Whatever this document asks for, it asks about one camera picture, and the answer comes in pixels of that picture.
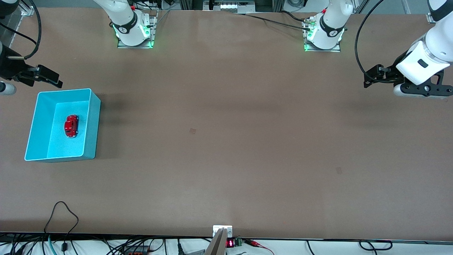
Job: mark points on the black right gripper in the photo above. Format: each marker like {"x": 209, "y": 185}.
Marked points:
{"x": 9, "y": 68}

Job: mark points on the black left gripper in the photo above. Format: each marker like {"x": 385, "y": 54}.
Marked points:
{"x": 390, "y": 73}

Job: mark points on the red beetle toy car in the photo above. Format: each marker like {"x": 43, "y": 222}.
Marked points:
{"x": 71, "y": 125}

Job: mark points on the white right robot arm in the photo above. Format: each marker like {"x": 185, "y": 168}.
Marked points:
{"x": 124, "y": 17}

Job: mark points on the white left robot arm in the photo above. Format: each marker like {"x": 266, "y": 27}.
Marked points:
{"x": 331, "y": 21}

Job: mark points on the turquoise blue plastic box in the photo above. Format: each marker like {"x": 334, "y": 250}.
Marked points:
{"x": 56, "y": 147}

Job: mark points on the lit control unit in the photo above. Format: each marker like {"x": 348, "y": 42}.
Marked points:
{"x": 230, "y": 6}

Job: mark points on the black power strip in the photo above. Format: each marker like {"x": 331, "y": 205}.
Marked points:
{"x": 136, "y": 250}

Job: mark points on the small red digit display module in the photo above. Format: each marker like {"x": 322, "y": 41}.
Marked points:
{"x": 230, "y": 243}

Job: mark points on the white corner bracket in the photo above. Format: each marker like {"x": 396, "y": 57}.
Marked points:
{"x": 26, "y": 12}

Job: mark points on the aluminium frame profile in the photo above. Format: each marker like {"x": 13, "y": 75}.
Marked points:
{"x": 431, "y": 18}

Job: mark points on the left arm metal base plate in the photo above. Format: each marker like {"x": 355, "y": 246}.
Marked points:
{"x": 308, "y": 49}

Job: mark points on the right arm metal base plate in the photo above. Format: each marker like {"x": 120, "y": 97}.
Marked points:
{"x": 154, "y": 28}

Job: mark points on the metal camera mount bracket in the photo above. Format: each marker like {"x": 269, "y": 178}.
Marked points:
{"x": 219, "y": 244}

